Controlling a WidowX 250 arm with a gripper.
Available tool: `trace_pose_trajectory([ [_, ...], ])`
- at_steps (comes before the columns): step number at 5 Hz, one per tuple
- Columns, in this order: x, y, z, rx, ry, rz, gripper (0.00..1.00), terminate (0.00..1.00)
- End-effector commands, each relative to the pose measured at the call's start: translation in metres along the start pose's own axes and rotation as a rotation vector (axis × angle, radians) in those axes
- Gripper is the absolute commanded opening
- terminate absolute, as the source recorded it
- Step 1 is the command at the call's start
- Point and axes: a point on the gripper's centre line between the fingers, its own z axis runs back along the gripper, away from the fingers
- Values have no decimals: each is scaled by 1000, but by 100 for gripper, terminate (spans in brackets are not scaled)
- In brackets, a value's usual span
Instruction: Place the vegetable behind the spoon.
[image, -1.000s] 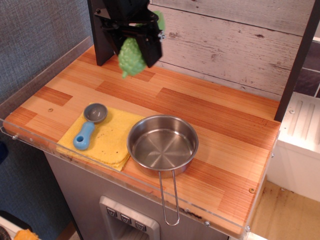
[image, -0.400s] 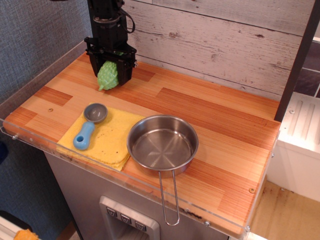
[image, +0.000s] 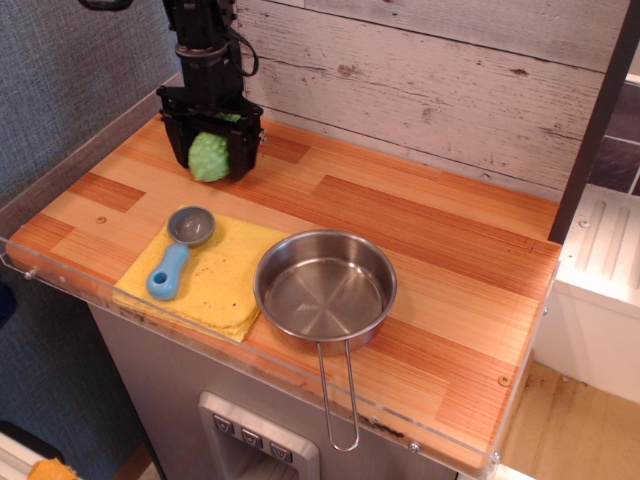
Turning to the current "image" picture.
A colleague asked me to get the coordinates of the stainless steel pan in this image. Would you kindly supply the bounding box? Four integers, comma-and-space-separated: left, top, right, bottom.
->
253, 229, 398, 453

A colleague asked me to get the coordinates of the white toy sink unit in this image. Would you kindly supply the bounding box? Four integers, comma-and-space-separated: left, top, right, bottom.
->
533, 73, 640, 406

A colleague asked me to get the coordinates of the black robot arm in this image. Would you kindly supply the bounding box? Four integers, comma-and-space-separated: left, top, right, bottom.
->
157, 1, 263, 180

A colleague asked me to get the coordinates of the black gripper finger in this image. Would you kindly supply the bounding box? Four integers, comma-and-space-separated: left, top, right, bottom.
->
161, 112, 198, 168
227, 125, 264, 180

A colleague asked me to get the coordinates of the dark right upright post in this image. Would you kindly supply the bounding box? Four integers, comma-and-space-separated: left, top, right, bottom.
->
548, 0, 639, 244

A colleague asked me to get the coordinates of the green bitter gourd toy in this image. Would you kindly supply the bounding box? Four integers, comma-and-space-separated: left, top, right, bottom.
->
188, 131, 230, 183

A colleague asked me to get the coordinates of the orange object bottom left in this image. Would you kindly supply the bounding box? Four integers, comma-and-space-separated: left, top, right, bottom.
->
27, 458, 78, 480

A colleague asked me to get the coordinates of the grey toy fridge cabinet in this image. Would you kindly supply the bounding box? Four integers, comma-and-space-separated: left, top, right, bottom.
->
91, 307, 457, 479

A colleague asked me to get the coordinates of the black cable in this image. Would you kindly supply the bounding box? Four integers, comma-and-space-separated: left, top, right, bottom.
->
227, 27, 260, 79

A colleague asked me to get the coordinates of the blue grey toy spoon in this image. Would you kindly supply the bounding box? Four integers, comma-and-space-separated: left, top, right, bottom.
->
146, 206, 216, 301

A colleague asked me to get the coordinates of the yellow folded cloth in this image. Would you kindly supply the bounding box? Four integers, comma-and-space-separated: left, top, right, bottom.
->
113, 215, 287, 342

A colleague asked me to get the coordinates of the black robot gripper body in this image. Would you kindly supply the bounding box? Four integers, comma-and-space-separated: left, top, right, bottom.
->
158, 47, 262, 138

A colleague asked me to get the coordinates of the silver dispenser panel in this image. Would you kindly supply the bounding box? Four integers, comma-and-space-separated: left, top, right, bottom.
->
198, 391, 321, 479

